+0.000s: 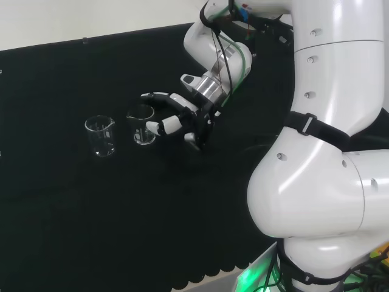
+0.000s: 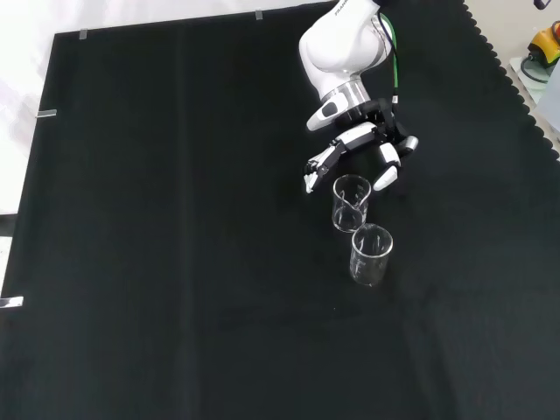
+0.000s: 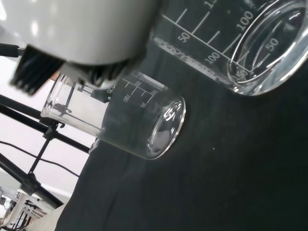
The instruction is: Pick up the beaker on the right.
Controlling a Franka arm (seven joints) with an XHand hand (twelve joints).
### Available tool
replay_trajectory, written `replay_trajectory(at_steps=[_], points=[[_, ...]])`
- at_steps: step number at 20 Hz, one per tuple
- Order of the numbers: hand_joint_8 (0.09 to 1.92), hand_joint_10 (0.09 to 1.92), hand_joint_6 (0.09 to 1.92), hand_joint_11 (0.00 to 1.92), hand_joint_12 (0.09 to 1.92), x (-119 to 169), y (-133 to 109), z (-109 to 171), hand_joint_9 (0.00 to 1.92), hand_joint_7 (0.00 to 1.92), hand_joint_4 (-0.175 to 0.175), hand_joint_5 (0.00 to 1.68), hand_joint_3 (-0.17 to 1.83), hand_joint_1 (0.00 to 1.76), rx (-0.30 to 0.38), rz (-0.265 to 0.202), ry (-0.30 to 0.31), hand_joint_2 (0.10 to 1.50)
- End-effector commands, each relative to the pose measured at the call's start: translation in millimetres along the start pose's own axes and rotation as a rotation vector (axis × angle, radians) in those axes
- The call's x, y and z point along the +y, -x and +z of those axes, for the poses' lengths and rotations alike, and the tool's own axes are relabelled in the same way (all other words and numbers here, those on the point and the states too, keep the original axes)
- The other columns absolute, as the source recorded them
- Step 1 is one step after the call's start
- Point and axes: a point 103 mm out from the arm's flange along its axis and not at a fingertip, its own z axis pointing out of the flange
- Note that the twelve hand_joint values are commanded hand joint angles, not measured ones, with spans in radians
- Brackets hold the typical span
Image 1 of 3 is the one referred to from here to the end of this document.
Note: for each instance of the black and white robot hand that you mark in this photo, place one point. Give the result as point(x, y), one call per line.
point(200, 121)

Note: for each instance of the clear glass beaker white print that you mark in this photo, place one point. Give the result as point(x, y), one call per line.
point(100, 137)
point(138, 127)

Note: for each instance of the black bench cloth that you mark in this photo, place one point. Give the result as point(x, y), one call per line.
point(121, 197)

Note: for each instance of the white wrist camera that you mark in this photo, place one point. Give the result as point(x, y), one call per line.
point(190, 80)

